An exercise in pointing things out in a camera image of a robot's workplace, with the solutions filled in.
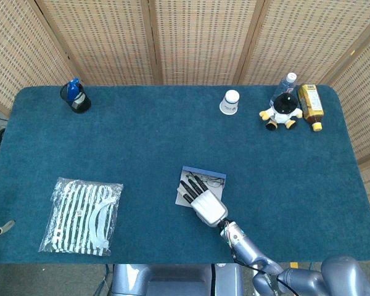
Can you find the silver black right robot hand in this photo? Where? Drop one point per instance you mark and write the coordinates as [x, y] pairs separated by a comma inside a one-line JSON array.
[[209, 208]]

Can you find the black grey left robot hand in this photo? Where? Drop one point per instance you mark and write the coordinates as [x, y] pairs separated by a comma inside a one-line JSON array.
[[6, 226]]

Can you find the blue glasses case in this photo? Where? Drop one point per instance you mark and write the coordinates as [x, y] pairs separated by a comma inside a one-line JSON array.
[[216, 194]]

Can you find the dark-framed eyeglasses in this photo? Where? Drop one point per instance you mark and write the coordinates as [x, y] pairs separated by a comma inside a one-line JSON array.
[[214, 184]]

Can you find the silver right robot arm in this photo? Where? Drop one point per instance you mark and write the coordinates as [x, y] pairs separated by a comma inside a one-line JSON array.
[[249, 249]]

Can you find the striped item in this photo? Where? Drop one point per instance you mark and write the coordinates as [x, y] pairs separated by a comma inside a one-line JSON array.
[[80, 216]]

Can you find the silver robot torso base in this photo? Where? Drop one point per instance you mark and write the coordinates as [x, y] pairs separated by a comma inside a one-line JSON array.
[[172, 280]]

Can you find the blue carpet table cover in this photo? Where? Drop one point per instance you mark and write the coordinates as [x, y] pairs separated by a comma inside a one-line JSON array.
[[142, 138]]

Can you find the yellow floor tape strip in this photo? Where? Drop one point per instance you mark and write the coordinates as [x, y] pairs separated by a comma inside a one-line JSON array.
[[293, 264]]

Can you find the white paper cup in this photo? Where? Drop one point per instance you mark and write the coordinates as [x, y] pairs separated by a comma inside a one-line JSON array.
[[229, 103]]

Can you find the black white penguin plush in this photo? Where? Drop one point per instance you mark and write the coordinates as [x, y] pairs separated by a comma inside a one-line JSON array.
[[283, 108]]

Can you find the black mesh pen holder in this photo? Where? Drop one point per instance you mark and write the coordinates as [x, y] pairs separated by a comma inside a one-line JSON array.
[[80, 106]]

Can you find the clear plastic water bottle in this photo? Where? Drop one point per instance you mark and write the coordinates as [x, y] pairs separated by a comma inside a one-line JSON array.
[[285, 84]]

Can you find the yellow label tea bottle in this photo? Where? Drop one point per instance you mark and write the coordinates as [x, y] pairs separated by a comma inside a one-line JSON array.
[[310, 103]]

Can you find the bamboo folding screen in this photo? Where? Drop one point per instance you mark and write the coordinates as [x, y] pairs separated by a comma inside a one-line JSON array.
[[200, 40]]

